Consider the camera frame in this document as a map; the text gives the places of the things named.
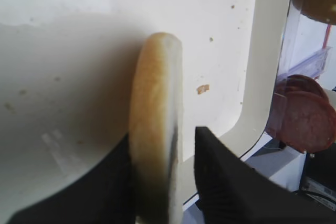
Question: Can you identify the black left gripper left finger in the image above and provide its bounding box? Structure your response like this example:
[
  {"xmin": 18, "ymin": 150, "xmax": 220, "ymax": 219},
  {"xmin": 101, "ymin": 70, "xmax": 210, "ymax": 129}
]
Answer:
[{"xmin": 9, "ymin": 135, "xmax": 135, "ymax": 223}]

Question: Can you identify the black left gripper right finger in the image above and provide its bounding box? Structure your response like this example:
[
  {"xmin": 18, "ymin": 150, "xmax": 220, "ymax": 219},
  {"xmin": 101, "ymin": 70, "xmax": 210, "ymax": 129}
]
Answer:
[{"xmin": 194, "ymin": 127, "xmax": 335, "ymax": 223}]

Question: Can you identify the bun bottom slice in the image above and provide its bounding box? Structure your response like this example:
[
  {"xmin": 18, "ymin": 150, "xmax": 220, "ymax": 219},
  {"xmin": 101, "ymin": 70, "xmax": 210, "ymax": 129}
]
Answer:
[{"xmin": 129, "ymin": 33, "xmax": 183, "ymax": 223}]

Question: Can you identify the meat patty rear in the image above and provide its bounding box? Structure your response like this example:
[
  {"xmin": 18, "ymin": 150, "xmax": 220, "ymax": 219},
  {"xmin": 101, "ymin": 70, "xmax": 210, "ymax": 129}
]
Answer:
[{"xmin": 274, "ymin": 74, "xmax": 329, "ymax": 101}]

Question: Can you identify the cream metal tray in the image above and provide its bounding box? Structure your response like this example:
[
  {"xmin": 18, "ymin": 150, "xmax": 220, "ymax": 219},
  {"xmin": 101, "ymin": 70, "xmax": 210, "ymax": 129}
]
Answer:
[{"xmin": 1, "ymin": 0, "xmax": 289, "ymax": 223}]

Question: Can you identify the right red straw rod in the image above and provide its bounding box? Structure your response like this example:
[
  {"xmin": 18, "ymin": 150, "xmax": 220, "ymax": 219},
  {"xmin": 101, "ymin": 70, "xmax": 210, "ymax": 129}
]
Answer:
[{"xmin": 322, "ymin": 24, "xmax": 331, "ymax": 49}]

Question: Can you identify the long clear rail right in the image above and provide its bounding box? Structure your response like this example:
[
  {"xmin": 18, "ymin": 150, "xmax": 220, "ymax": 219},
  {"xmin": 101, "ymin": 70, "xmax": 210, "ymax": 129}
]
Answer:
[{"xmin": 265, "ymin": 1, "xmax": 301, "ymax": 138}]

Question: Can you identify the clear rail lower right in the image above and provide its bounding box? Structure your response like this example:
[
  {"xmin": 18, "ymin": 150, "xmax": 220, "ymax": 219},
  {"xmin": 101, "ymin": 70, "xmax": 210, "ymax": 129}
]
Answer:
[{"xmin": 277, "ymin": 47, "xmax": 332, "ymax": 81}]

